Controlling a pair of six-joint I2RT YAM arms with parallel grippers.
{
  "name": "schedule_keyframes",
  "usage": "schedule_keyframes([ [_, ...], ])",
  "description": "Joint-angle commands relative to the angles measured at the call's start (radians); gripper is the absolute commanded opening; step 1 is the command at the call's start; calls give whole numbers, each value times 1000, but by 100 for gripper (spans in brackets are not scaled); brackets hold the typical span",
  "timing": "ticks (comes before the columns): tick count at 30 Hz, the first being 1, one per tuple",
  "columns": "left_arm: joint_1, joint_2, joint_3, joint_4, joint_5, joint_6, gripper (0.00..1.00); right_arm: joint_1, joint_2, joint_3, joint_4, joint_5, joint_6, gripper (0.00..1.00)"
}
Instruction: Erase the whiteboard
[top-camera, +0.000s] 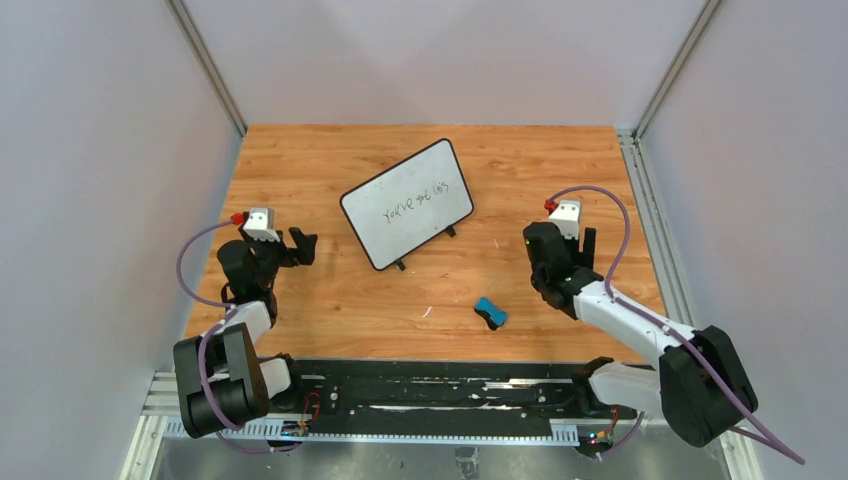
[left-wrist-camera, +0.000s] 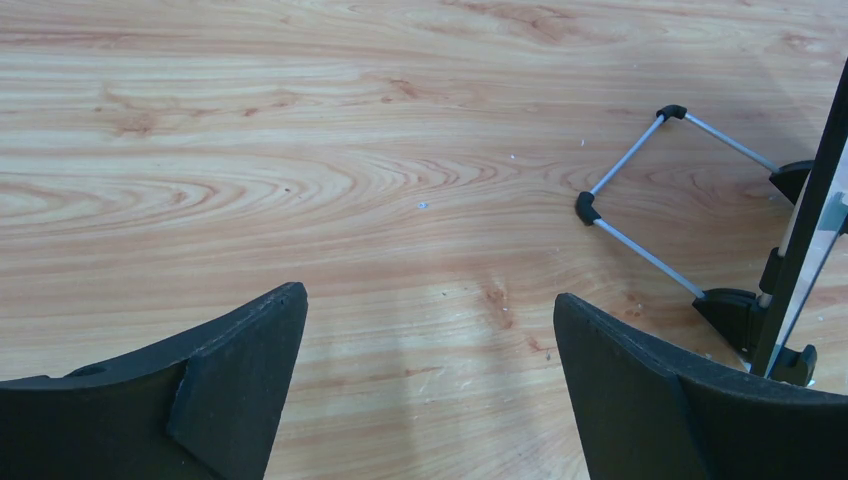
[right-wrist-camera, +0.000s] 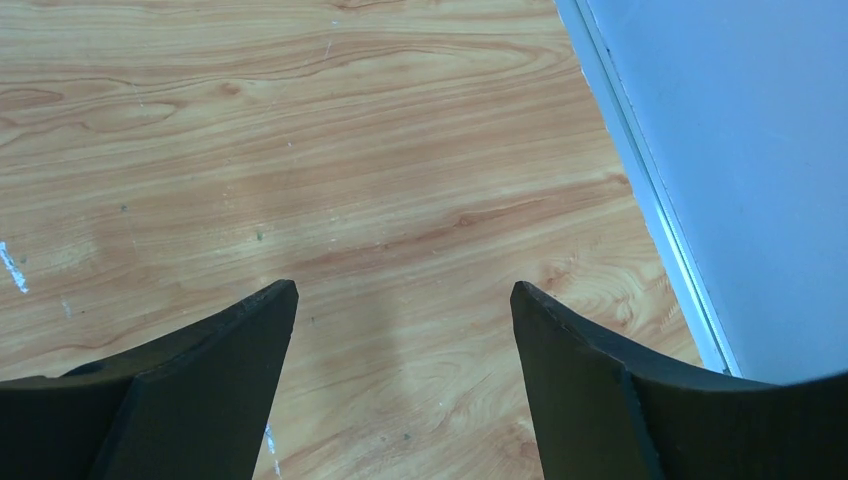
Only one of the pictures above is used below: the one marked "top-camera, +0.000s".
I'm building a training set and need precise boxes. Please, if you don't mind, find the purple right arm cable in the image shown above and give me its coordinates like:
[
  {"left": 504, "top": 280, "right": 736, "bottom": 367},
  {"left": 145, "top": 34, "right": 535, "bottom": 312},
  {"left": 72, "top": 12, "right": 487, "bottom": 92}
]
[{"left": 543, "top": 185, "right": 807, "bottom": 466}]

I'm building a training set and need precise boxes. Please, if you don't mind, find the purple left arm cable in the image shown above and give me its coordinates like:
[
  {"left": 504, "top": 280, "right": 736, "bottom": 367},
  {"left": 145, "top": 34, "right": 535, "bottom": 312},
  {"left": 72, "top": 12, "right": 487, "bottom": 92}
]
[{"left": 175, "top": 212, "right": 306, "bottom": 456}]

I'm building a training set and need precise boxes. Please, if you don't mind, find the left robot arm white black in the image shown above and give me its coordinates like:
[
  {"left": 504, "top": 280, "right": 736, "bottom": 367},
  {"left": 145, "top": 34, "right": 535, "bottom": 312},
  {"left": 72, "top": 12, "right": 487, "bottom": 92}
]
[{"left": 173, "top": 227, "right": 320, "bottom": 438}]

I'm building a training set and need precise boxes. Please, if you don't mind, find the blue and black eraser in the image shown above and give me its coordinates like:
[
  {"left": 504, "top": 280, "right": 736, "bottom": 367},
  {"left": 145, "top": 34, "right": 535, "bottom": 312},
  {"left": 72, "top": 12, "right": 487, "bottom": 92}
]
[{"left": 473, "top": 297, "right": 508, "bottom": 331}]

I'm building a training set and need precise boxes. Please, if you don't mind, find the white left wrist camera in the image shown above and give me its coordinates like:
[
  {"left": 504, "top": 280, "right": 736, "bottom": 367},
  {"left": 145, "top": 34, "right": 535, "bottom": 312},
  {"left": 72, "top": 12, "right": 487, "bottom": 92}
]
[{"left": 241, "top": 207, "right": 281, "bottom": 242}]

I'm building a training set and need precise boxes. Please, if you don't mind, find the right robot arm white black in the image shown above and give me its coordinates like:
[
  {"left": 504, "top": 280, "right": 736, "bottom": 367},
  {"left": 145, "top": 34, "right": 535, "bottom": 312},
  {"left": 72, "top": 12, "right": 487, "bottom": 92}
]
[{"left": 523, "top": 222, "right": 759, "bottom": 447}]

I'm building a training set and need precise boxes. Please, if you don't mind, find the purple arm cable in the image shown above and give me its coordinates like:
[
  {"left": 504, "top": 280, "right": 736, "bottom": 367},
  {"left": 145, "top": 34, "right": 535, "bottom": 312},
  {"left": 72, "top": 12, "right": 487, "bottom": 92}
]
[
  {"left": 175, "top": 212, "right": 306, "bottom": 456},
  {"left": 543, "top": 185, "right": 807, "bottom": 466}
]

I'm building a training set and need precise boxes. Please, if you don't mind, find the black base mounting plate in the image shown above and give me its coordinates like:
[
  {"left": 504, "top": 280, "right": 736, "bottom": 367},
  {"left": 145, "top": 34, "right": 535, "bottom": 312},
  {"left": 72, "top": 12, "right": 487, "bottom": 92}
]
[{"left": 296, "top": 359, "right": 637, "bottom": 438}]

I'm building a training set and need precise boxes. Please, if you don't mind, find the aluminium front rail frame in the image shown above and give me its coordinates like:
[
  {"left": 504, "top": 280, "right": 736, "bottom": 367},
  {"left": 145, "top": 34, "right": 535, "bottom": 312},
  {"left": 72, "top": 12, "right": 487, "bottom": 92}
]
[{"left": 121, "top": 361, "right": 763, "bottom": 479}]

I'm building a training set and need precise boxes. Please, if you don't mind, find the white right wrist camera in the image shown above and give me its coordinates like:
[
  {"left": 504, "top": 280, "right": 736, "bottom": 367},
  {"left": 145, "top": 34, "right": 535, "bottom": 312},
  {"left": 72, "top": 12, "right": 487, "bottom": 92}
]
[{"left": 546, "top": 200, "right": 582, "bottom": 240}]

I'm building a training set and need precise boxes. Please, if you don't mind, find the aluminium corner post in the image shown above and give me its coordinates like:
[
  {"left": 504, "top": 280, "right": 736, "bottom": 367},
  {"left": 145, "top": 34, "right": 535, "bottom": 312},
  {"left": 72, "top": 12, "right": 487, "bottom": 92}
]
[
  {"left": 165, "top": 0, "right": 248, "bottom": 138},
  {"left": 632, "top": 0, "right": 724, "bottom": 142}
]

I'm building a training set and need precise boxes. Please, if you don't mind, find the right aluminium table rail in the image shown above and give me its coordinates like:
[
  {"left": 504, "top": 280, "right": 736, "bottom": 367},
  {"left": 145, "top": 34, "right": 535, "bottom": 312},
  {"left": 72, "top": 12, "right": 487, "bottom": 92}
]
[{"left": 616, "top": 129, "right": 693, "bottom": 325}]

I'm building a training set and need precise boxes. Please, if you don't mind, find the white whiteboard with black frame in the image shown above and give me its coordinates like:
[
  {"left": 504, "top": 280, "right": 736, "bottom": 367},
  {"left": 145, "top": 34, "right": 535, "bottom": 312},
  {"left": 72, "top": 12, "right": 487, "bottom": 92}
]
[{"left": 339, "top": 138, "right": 474, "bottom": 271}]

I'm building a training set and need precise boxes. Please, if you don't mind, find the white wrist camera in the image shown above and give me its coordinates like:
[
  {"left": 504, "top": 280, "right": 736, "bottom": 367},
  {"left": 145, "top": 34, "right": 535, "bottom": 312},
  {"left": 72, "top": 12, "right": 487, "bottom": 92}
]
[
  {"left": 241, "top": 207, "right": 281, "bottom": 242},
  {"left": 546, "top": 200, "right": 582, "bottom": 240}
]

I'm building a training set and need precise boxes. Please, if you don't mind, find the right aluminium corner post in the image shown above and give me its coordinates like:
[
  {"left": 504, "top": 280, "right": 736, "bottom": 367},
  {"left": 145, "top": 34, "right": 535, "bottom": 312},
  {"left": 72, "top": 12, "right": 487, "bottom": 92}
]
[{"left": 632, "top": 0, "right": 724, "bottom": 142}]

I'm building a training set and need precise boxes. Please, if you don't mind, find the left aluminium corner post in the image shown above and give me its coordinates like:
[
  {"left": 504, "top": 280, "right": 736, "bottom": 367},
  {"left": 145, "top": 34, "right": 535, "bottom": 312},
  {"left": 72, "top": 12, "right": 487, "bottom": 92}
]
[{"left": 165, "top": 0, "right": 248, "bottom": 138}]

